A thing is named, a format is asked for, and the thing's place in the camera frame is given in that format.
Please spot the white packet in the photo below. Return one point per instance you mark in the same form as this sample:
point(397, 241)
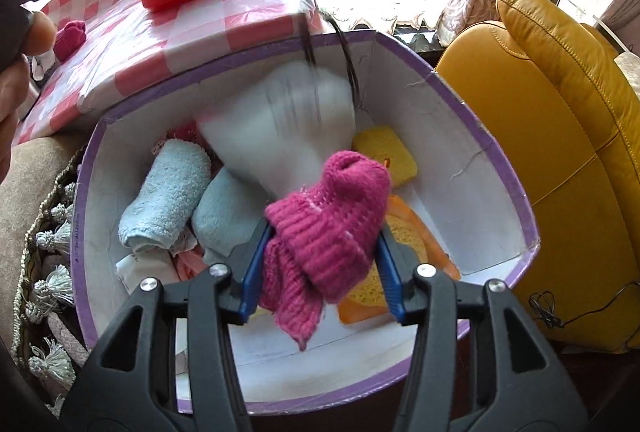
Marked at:
point(142, 272)

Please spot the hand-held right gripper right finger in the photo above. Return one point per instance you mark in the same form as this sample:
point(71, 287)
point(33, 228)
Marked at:
point(392, 282)

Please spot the purple-rimmed cardboard box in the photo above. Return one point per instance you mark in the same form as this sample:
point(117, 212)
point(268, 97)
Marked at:
point(475, 212)

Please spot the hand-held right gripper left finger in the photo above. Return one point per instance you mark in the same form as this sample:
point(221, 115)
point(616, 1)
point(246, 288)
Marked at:
point(252, 272)

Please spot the pink cloth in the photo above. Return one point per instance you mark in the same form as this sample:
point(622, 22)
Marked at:
point(190, 262)

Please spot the white fluffy cloth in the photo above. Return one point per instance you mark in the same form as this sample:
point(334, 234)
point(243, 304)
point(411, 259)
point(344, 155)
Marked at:
point(270, 126)

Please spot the silver tassel fringe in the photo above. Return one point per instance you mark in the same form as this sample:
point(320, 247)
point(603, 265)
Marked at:
point(50, 282)

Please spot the person's left hand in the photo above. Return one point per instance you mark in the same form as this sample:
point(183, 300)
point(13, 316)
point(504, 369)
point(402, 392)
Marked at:
point(15, 101)

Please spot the light blue towel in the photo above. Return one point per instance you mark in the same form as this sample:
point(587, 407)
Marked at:
point(225, 217)
point(165, 192)

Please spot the orange mesh sponge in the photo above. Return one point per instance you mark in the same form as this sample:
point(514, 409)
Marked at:
point(415, 237)

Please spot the yellow sponge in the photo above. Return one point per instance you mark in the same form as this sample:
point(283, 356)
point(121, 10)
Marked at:
point(390, 151)

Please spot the yellow leather chair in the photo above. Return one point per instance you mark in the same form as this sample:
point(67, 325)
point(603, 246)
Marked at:
point(550, 136)

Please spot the pink checkered tablecloth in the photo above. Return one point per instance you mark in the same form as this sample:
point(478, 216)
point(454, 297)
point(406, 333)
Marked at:
point(150, 51)

